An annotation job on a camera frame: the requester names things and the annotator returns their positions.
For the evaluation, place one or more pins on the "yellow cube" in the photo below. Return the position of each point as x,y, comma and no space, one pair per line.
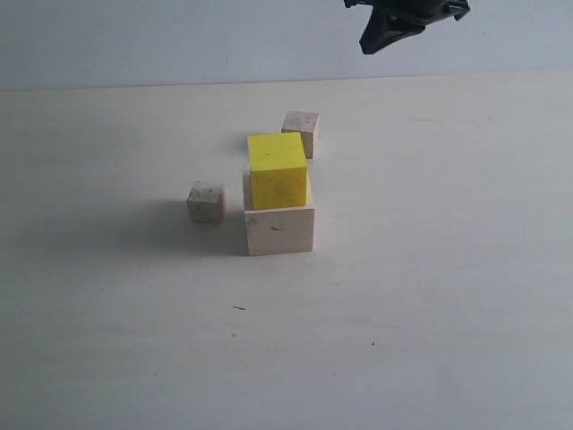
278,170

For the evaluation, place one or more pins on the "large plain wooden cube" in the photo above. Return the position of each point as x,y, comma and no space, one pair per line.
278,231

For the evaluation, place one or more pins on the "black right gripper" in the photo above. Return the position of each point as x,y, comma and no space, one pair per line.
393,20

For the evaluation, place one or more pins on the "small plain wooden cube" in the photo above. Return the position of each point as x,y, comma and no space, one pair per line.
206,202

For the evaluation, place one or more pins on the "medium plain wooden cube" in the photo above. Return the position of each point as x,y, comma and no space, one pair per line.
305,123

